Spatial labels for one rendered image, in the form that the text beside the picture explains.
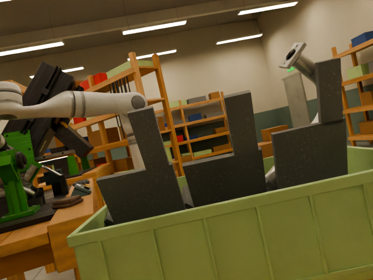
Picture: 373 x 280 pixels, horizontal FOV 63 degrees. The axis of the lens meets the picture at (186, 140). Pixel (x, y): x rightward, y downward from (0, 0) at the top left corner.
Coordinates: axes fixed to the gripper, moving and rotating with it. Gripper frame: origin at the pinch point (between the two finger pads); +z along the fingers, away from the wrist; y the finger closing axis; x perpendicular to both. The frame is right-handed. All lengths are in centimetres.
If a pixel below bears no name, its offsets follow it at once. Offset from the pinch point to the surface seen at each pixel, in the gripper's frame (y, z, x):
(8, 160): -14.3, -27.1, 4.5
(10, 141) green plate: 2.2, 2.8, -4.7
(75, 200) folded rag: -44, -24, 5
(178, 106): -32, 747, -445
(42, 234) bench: -45, -51, 19
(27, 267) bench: -46, -40, 30
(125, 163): -24, 307, -93
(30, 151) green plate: -8.6, 2.8, -5.5
